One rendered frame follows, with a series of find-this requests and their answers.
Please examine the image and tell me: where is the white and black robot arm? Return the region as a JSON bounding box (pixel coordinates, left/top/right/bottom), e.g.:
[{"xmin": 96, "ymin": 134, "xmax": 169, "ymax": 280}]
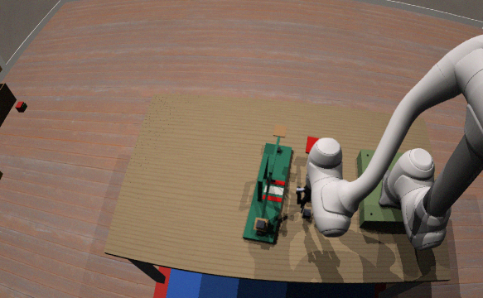
[{"xmin": 306, "ymin": 35, "xmax": 483, "ymax": 251}]

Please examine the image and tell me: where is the red flat square plate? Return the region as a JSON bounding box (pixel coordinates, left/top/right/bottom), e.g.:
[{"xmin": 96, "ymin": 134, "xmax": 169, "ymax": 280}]
[{"xmin": 306, "ymin": 137, "xmax": 320, "ymax": 153}]

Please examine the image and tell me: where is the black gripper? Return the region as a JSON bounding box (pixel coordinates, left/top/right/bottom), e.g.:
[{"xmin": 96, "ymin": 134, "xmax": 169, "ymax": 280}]
[{"xmin": 296, "ymin": 184, "xmax": 312, "ymax": 214}]

